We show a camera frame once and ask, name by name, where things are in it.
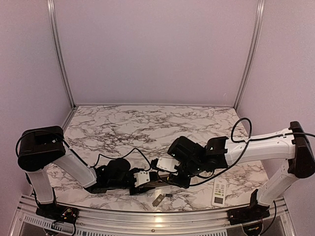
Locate grey battery compartment cover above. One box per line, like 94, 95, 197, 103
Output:
152, 194, 165, 207

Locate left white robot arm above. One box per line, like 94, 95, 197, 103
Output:
15, 126, 158, 219

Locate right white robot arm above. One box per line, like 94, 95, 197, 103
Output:
167, 121, 315, 220

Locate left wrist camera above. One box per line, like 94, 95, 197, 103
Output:
133, 171, 158, 187

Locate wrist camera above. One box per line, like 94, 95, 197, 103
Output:
151, 157, 180, 173
133, 171, 158, 187

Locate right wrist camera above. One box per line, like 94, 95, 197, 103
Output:
151, 157, 180, 173

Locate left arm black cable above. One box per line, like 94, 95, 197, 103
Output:
87, 147, 155, 172

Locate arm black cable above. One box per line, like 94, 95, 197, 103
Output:
87, 147, 155, 172
157, 118, 315, 187

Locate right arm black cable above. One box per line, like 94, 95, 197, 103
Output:
157, 118, 315, 187

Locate front aluminium table rail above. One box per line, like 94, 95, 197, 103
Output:
10, 196, 254, 236

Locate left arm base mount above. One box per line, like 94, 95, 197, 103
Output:
35, 196, 78, 224

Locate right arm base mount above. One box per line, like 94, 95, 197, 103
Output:
227, 189, 270, 225

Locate right aluminium frame post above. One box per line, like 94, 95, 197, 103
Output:
233, 0, 265, 111

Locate aluminium frame post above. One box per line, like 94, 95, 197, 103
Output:
47, 0, 76, 110
233, 0, 265, 111

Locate left aluminium frame post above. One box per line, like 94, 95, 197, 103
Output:
47, 0, 76, 110

